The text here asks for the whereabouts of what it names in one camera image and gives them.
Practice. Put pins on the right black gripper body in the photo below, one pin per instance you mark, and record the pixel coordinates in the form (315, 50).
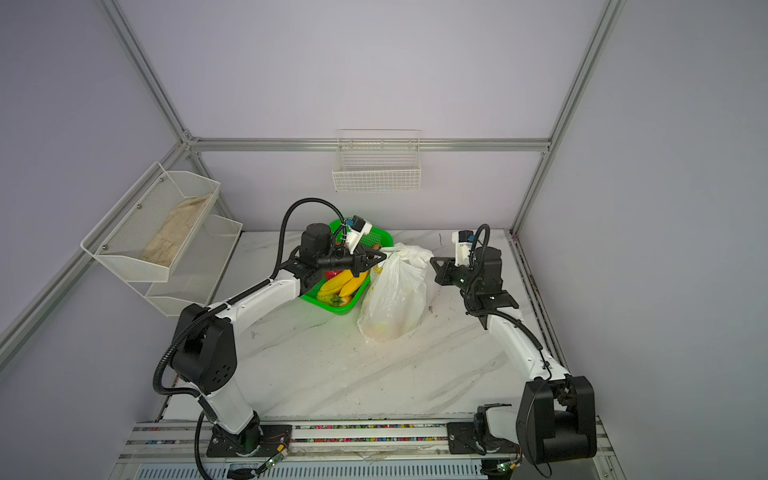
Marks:
(462, 278)

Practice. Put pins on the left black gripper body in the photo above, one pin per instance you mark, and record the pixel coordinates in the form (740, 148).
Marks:
(338, 260)

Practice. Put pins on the white lemon print plastic bag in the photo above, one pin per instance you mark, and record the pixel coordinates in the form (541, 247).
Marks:
(401, 291)

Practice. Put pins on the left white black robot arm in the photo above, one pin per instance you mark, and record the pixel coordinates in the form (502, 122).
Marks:
(204, 351)

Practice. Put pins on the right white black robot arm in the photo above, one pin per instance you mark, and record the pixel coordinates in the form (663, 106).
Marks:
(554, 420)

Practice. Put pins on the green plastic basket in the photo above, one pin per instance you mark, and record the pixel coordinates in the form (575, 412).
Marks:
(377, 239)

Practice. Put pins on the lower yellow banana bunch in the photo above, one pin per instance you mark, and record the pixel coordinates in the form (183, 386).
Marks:
(340, 289)

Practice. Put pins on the lower white mesh shelf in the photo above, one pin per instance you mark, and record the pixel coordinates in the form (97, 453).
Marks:
(200, 268)

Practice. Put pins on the white mesh shelf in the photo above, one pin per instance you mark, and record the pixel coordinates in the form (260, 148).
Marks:
(118, 240)
(200, 268)

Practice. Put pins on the beige cloth in shelf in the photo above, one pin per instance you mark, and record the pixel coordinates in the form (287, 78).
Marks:
(166, 244)

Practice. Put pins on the upper white mesh shelf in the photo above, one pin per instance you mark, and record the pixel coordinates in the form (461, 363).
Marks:
(118, 240)

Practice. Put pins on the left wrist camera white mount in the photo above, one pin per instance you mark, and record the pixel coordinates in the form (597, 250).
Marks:
(355, 229)

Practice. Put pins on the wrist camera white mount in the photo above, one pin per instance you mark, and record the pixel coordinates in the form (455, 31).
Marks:
(355, 229)
(463, 241)

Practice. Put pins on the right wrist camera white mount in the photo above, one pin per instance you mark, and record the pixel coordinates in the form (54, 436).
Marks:
(463, 241)

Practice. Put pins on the white wire wall basket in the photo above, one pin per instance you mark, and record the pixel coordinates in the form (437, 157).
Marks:
(377, 161)

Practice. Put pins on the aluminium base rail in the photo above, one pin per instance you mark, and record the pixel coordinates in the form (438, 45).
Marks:
(374, 449)

